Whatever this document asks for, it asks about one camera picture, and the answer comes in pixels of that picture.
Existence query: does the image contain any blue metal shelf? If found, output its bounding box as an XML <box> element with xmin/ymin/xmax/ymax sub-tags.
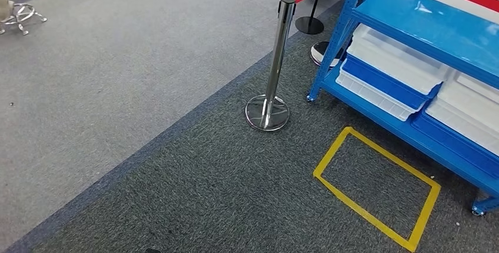
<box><xmin>305</xmin><ymin>0</ymin><xmax>499</xmax><ymax>217</ymax></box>

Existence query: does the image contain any yellow floor tape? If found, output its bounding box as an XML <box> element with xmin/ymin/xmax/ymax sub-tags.
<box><xmin>312</xmin><ymin>126</ymin><xmax>442</xmax><ymax>253</ymax></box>

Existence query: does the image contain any round stanchion base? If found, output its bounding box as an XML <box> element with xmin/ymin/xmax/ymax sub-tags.
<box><xmin>310</xmin><ymin>41</ymin><xmax>345</xmax><ymax>68</ymax></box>

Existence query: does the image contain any white plastic bin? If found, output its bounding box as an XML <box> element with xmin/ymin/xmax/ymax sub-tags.
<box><xmin>455</xmin><ymin>72</ymin><xmax>499</xmax><ymax>105</ymax></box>
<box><xmin>435</xmin><ymin>79</ymin><xmax>499</xmax><ymax>135</ymax></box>
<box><xmin>335</xmin><ymin>69</ymin><xmax>427</xmax><ymax>122</ymax></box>
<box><xmin>346</xmin><ymin>23</ymin><xmax>454</xmax><ymax>96</ymax></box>
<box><xmin>424</xmin><ymin>99</ymin><xmax>499</xmax><ymax>157</ymax></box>

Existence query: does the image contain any chrome stool beige seat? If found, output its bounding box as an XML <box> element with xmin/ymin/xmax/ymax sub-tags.
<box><xmin>0</xmin><ymin>0</ymin><xmax>48</xmax><ymax>36</ymax></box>

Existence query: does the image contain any blue plastic bin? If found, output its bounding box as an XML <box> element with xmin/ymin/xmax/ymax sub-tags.
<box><xmin>411</xmin><ymin>112</ymin><xmax>499</xmax><ymax>179</ymax></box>
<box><xmin>341</xmin><ymin>54</ymin><xmax>442</xmax><ymax>111</ymax></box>

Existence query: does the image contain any chrome stanchion post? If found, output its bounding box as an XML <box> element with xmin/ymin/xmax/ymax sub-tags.
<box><xmin>244</xmin><ymin>0</ymin><xmax>297</xmax><ymax>132</ymax></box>

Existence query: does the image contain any black stanchion post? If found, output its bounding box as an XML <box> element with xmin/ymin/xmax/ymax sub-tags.
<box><xmin>295</xmin><ymin>0</ymin><xmax>327</xmax><ymax>36</ymax></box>

